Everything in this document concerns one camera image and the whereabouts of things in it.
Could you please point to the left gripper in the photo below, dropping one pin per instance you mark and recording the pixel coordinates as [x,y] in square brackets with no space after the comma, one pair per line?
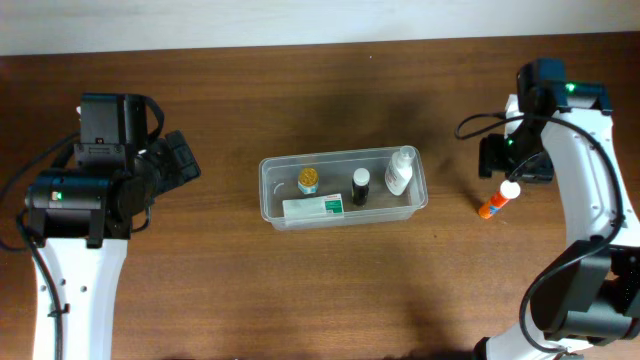
[162,156]

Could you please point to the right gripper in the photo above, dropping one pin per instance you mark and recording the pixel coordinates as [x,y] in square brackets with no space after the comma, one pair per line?
[490,158]

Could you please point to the orange tube white cap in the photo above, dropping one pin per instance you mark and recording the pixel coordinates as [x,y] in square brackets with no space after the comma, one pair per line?
[506,192]

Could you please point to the white spray bottle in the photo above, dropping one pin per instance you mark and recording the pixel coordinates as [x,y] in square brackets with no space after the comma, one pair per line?
[399,171]

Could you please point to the clear plastic container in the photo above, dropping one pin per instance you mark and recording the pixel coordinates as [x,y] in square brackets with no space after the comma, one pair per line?
[278,178]

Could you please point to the small jar gold lid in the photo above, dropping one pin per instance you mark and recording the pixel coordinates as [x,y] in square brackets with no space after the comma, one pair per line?
[308,181]

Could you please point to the dark bottle white cap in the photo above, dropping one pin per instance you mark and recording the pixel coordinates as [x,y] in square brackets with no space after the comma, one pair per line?
[360,186]

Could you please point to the white green medicine box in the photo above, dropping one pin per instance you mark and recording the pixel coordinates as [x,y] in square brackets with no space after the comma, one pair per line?
[315,207]

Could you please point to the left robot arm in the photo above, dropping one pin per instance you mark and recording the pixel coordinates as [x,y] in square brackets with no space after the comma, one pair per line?
[78,217]

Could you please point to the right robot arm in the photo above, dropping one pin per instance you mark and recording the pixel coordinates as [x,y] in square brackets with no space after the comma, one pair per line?
[559,130]

